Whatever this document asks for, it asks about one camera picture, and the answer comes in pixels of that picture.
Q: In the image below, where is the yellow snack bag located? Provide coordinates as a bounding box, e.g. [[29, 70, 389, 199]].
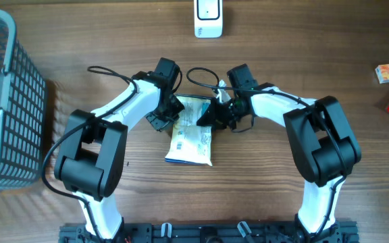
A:
[[165, 95, 213, 167]]

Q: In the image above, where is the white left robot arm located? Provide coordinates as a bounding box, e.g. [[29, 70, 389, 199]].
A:
[[54, 58, 184, 242]]

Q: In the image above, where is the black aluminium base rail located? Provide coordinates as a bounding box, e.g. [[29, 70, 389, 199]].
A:
[[58, 221, 360, 243]]

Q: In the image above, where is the black camera cable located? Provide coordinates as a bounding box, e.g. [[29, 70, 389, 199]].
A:
[[185, 67, 351, 237]]

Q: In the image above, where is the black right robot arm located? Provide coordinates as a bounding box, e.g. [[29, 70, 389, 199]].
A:
[[197, 64, 361, 242]]

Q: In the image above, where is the white barcode scanner box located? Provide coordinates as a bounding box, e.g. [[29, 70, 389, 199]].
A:
[[193, 0, 224, 38]]

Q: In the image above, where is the grey plastic shopping basket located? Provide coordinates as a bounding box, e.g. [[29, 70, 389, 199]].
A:
[[0, 10, 47, 191]]

